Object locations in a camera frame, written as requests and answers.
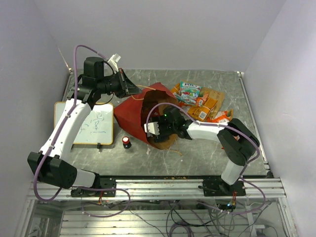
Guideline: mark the orange snack packet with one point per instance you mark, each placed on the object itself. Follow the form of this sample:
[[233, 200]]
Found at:
[[221, 116]]

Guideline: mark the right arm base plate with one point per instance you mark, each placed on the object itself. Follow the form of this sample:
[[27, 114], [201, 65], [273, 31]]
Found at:
[[216, 187]]

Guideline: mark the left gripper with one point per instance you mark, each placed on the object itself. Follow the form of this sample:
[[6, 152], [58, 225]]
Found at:
[[126, 86]]

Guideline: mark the teal mint candy bag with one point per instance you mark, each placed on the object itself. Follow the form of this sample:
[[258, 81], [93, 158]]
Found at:
[[187, 92]]

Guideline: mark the red brown paper bag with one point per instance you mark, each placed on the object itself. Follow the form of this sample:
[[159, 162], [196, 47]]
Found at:
[[131, 114]]

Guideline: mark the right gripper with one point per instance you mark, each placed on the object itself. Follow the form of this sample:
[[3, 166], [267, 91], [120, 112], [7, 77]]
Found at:
[[162, 136]]

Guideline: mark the aluminium frame rail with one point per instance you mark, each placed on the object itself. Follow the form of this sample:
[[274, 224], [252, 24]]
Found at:
[[166, 189]]

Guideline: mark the colourful candy packet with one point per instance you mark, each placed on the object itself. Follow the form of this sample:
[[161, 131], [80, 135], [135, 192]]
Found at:
[[200, 101]]

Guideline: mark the large yellow chips bag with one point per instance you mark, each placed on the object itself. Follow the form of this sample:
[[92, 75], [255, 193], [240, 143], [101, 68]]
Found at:
[[197, 113]]

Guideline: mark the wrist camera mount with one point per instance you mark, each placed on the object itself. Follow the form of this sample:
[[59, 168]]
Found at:
[[151, 129], [113, 62]]

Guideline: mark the small whiteboard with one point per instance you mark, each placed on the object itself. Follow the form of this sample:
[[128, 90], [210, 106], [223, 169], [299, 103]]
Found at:
[[97, 128]]

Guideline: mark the red white black button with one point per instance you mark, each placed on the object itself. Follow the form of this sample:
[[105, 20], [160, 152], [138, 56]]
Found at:
[[126, 142]]

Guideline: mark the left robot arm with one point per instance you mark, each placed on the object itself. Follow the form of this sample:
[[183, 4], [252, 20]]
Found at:
[[99, 77]]

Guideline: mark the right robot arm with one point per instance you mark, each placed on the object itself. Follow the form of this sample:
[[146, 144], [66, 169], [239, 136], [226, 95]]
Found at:
[[238, 142]]

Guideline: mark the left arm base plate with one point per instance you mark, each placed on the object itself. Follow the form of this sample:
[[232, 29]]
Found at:
[[104, 183]]

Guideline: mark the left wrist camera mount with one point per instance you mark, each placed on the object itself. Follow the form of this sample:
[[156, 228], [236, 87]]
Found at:
[[113, 62]]

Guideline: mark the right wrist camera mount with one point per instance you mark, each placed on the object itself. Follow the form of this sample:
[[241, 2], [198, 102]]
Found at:
[[151, 129]]

